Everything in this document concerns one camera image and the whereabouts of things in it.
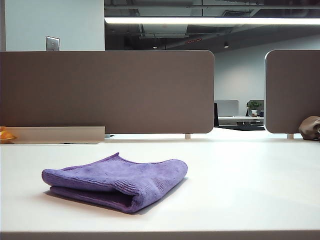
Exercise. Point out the red ceiling sign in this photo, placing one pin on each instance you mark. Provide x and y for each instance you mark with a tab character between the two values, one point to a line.
193	41

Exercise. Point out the potted green plant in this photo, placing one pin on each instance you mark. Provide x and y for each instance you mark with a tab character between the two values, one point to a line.
254	106

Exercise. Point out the white divider support bracket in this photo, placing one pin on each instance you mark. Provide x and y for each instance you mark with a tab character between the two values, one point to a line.
290	136
188	136

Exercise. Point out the grey background desk divider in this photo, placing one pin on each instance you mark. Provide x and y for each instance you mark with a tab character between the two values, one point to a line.
227	107

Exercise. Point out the long ceiling light strip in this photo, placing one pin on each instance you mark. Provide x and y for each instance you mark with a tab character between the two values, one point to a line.
212	20

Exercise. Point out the yellow plush toy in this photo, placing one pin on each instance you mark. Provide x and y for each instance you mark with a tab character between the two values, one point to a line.
7	135

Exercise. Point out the white background desk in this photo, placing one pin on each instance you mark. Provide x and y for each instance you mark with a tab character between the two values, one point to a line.
240	120

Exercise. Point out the purple microfiber cloth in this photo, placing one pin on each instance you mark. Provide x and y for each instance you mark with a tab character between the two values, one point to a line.
112	180

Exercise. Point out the brown desk divider panel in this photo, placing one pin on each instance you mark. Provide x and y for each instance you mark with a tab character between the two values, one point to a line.
292	90
105	90

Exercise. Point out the crumpled brown cloth bag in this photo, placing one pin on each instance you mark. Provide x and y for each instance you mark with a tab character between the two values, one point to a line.
310	127

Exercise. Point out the metal wall switch plate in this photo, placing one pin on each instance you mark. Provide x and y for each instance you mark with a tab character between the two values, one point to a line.
52	43

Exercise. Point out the grey ceiling air duct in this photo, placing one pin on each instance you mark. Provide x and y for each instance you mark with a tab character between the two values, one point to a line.
162	31

